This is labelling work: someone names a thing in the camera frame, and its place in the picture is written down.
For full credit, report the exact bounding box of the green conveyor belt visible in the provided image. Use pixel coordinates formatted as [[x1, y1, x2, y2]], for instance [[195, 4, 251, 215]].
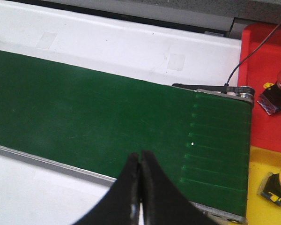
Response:
[[0, 51, 251, 217]]

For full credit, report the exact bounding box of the black sensor bracket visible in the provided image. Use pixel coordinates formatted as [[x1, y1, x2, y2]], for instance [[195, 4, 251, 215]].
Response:
[[172, 83, 255, 105]]

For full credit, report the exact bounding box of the red push button switch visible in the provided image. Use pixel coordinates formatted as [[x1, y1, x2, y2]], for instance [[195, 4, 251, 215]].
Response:
[[257, 71, 281, 115]]

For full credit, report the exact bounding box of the black sensor cable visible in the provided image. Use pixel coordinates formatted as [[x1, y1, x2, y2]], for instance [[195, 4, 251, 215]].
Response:
[[224, 10, 281, 88]]

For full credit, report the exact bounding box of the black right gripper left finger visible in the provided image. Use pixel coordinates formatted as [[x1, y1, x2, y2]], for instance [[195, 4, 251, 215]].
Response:
[[75, 153, 140, 225]]

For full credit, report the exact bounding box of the yellow plastic bin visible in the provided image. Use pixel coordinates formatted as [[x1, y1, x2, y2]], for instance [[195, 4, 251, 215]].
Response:
[[246, 146, 281, 225]]

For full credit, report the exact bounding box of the red plastic bin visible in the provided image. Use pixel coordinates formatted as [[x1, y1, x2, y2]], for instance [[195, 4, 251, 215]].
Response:
[[238, 23, 281, 152]]

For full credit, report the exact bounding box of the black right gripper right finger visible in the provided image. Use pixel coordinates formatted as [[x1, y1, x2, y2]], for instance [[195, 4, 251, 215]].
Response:
[[140, 150, 217, 225]]

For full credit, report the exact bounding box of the yellow push button switch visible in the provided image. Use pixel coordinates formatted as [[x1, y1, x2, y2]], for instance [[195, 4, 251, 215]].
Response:
[[257, 169, 281, 207]]

